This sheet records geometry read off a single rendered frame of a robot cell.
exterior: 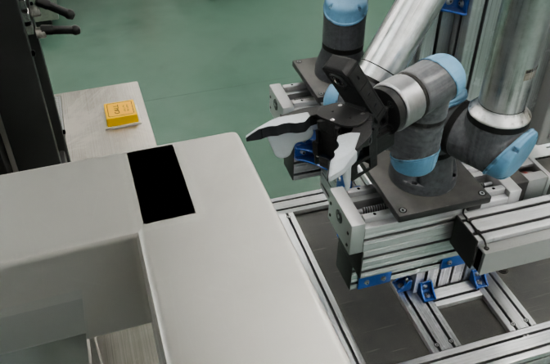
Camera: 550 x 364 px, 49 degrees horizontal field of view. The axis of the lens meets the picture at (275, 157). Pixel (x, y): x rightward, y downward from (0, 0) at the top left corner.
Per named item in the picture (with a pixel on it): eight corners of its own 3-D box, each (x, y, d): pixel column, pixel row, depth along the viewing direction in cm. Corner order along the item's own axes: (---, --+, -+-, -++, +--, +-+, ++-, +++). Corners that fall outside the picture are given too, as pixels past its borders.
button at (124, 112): (138, 123, 141) (137, 114, 139) (108, 128, 139) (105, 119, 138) (134, 107, 146) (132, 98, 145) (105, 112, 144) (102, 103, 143)
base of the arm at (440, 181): (435, 150, 146) (442, 115, 140) (469, 189, 134) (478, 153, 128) (377, 161, 142) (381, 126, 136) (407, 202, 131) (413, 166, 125)
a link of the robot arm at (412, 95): (427, 81, 85) (380, 67, 90) (407, 92, 82) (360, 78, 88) (425, 128, 89) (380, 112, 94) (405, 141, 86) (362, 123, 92)
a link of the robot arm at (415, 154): (392, 138, 108) (400, 84, 101) (445, 167, 102) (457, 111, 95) (363, 156, 104) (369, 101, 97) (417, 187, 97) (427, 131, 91)
